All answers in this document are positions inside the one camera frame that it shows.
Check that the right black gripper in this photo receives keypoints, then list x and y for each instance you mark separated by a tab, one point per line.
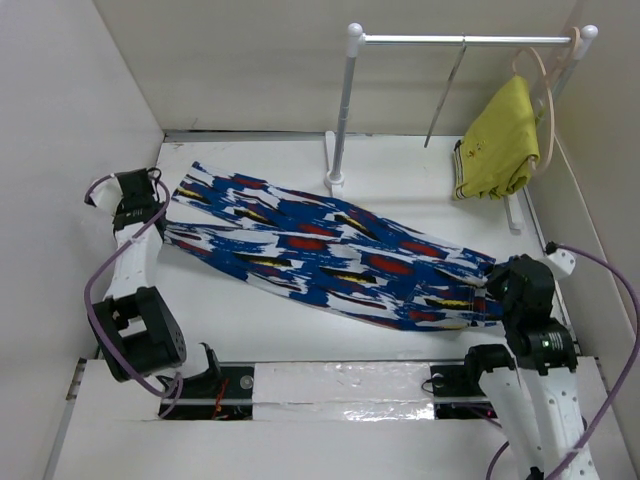
499	272

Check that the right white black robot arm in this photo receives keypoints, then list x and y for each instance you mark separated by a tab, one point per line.
531	380

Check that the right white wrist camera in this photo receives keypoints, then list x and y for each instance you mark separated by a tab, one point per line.
560	261

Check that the white garment rack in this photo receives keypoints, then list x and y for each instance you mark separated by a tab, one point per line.
577	41

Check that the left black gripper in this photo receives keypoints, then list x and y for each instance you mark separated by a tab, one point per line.
119	211

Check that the grey wire hanger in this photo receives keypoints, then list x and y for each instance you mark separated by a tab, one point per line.
444	94

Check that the yellow green shorts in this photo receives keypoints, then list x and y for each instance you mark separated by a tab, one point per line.
492	159

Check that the beige wooden hanger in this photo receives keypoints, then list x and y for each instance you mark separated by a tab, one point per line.
546	112

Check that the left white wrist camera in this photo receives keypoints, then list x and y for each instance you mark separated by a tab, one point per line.
104	194

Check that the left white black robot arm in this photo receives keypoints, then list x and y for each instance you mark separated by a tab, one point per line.
134	328

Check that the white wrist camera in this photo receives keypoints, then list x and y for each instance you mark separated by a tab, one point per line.
104	194
560	261

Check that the blue white red patterned trousers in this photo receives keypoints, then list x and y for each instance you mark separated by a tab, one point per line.
330	254

